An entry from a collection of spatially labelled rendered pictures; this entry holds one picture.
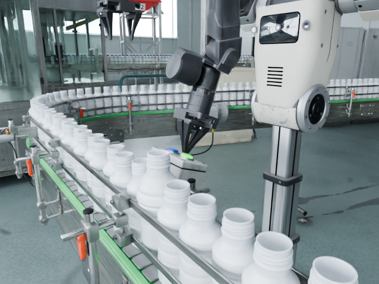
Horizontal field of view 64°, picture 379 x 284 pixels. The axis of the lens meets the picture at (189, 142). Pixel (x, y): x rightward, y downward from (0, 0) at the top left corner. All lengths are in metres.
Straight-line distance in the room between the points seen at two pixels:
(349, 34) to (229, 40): 6.05
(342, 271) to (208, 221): 0.16
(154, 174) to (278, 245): 0.22
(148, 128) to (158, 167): 1.57
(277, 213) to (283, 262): 0.83
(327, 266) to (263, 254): 0.06
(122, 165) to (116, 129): 1.41
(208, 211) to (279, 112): 0.66
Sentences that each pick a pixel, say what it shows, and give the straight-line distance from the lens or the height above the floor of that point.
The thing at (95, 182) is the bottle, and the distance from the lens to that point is 0.70.
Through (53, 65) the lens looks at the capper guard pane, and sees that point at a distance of 5.56.
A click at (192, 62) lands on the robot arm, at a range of 0.67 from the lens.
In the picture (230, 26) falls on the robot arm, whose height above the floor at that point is 1.41.
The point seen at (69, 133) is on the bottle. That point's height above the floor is 1.14.
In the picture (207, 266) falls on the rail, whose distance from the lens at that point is 0.38.
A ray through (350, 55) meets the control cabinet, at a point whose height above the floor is 1.37.
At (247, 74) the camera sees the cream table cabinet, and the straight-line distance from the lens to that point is 4.84.
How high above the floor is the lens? 1.34
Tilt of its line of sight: 16 degrees down
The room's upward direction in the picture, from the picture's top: straight up
